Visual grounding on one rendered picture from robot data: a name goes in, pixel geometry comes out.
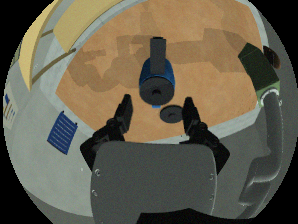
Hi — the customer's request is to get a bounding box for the blue electric kettle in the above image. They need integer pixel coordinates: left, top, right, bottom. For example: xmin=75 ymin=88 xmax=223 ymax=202
xmin=139 ymin=37 xmax=175 ymax=108

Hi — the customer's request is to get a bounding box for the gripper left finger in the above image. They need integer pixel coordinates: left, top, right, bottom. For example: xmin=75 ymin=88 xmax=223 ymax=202
xmin=80 ymin=94 xmax=133 ymax=172

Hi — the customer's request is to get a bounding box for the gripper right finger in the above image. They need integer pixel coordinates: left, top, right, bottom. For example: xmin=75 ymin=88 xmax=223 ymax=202
xmin=182 ymin=97 xmax=230 ymax=175

